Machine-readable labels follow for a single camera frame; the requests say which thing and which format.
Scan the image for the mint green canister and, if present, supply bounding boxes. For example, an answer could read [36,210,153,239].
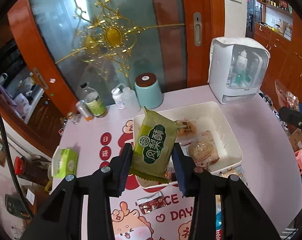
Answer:
[135,73,163,109]

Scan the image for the white pill bottle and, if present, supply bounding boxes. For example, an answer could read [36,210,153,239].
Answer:
[111,87,125,110]

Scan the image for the translucent plastic bottle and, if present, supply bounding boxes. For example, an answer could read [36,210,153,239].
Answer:
[121,87,141,114]

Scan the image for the green pastry packet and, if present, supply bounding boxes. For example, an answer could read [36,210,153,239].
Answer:
[130,108,184,183]

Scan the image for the beige cracker packet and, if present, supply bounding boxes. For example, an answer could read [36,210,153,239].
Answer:
[220,165,247,184]

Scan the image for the red white blue snack bag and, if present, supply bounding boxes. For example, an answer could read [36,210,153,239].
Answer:
[215,195,222,240]

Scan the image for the clear bag puffed snack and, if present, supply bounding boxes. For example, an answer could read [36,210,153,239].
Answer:
[188,131,220,170]

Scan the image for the green tissue box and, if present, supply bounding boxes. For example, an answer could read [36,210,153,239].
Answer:
[51,146,79,179]

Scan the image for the black cable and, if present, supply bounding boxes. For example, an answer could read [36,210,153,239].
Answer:
[0,102,33,218]

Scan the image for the small metal can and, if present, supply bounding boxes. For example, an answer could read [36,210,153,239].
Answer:
[76,100,94,121]

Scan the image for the white plastic storage bin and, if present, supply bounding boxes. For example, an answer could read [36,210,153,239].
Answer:
[133,102,243,189]

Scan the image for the clear packet brown cookies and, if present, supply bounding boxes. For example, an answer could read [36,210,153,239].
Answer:
[176,120,197,137]

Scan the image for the green liquid glass bottle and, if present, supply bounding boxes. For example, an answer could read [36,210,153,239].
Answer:
[80,82,107,118]

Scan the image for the white desktop cosmetic cabinet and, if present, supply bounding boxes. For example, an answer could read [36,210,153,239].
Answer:
[208,37,270,105]

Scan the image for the dark red snack packet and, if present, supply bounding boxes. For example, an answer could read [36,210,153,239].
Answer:
[135,191,167,215]

